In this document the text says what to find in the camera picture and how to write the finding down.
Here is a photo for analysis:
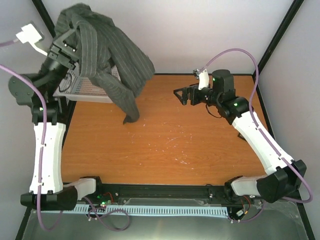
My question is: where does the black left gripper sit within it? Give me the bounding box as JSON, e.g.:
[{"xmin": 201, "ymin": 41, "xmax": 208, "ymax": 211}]
[{"xmin": 40, "ymin": 20, "xmax": 86, "ymax": 95}]

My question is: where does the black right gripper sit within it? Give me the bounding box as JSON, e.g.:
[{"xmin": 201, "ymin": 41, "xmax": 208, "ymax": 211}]
[{"xmin": 173, "ymin": 83, "xmax": 220, "ymax": 107}]

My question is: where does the dark grey pinstriped shirt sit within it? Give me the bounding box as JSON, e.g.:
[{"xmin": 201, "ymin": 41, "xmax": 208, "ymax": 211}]
[{"xmin": 54, "ymin": 3, "xmax": 155, "ymax": 123}]

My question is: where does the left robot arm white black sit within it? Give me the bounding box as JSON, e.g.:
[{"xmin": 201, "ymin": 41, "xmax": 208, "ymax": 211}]
[{"xmin": 8, "ymin": 28, "xmax": 104, "ymax": 211}]

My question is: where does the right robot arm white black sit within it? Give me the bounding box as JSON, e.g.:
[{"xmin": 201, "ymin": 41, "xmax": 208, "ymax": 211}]
[{"xmin": 173, "ymin": 69, "xmax": 307, "ymax": 203}]

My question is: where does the white perforated plastic basket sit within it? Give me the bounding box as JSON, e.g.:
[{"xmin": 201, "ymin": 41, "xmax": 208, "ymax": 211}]
[{"xmin": 53, "ymin": 67, "xmax": 112, "ymax": 104}]

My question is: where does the small black square holder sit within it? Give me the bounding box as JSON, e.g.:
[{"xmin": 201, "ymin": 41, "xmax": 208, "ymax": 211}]
[{"xmin": 237, "ymin": 133, "xmax": 246, "ymax": 141}]

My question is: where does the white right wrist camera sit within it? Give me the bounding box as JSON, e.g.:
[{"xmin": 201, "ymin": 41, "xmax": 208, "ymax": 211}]
[{"xmin": 193, "ymin": 68, "xmax": 210, "ymax": 90}]

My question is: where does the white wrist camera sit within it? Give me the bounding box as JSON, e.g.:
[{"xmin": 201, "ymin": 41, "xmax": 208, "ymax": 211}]
[
  {"xmin": 193, "ymin": 68, "xmax": 210, "ymax": 90},
  {"xmin": 16, "ymin": 22, "xmax": 48, "ymax": 56}
]

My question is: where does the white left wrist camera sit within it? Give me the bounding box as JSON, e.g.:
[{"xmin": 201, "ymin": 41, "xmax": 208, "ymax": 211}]
[{"xmin": 16, "ymin": 22, "xmax": 48, "ymax": 56}]

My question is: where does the black left frame post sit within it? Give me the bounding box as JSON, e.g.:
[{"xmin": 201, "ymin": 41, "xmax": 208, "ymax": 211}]
[{"xmin": 31, "ymin": 0, "xmax": 56, "ymax": 38}]

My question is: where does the black frame post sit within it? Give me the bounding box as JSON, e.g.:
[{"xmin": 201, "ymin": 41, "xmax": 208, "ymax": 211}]
[
  {"xmin": 31, "ymin": 0, "xmax": 56, "ymax": 38},
  {"xmin": 257, "ymin": 0, "xmax": 305, "ymax": 73}
]

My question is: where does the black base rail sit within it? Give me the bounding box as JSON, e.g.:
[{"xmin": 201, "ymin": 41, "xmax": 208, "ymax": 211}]
[{"xmin": 95, "ymin": 184, "xmax": 232, "ymax": 205}]

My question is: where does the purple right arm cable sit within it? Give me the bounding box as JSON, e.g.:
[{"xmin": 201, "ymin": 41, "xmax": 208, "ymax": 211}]
[{"xmin": 204, "ymin": 48, "xmax": 314, "ymax": 204}]

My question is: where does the light blue slotted cable duct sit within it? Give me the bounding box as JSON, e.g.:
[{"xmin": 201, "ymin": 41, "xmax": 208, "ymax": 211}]
[{"xmin": 74, "ymin": 202, "xmax": 229, "ymax": 218}]

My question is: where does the black right frame post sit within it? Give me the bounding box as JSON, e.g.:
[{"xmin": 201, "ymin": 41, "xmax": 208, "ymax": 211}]
[{"xmin": 257, "ymin": 0, "xmax": 305, "ymax": 73}]

